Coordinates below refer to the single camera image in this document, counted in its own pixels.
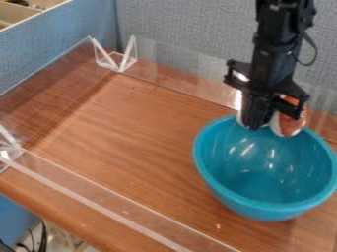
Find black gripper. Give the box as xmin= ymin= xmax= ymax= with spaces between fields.
xmin=224 ymin=59 xmax=310 ymax=130

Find white and brown mushroom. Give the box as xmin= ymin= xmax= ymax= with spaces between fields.
xmin=236 ymin=94 xmax=309 ymax=138

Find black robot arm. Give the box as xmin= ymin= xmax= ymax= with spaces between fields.
xmin=224 ymin=0 xmax=317 ymax=130

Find blue plastic bowl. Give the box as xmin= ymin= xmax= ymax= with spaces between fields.
xmin=193 ymin=115 xmax=337 ymax=221

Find clear acrylic back barrier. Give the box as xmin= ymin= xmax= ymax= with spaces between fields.
xmin=126 ymin=36 xmax=337 ymax=115

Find clear acrylic barrier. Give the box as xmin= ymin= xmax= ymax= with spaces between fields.
xmin=0 ymin=124 xmax=240 ymax=252
xmin=126 ymin=36 xmax=337 ymax=115

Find clear acrylic front barrier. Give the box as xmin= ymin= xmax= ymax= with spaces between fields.
xmin=0 ymin=124 xmax=240 ymax=252

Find wooden shelf box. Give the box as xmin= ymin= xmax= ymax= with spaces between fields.
xmin=0 ymin=0 xmax=74 ymax=32

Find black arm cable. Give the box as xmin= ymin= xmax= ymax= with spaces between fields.
xmin=294 ymin=31 xmax=318 ymax=67

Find clear acrylic corner bracket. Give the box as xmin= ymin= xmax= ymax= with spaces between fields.
xmin=90 ymin=35 xmax=137 ymax=73

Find black cables on floor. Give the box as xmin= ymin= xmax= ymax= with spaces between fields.
xmin=0 ymin=220 xmax=50 ymax=252

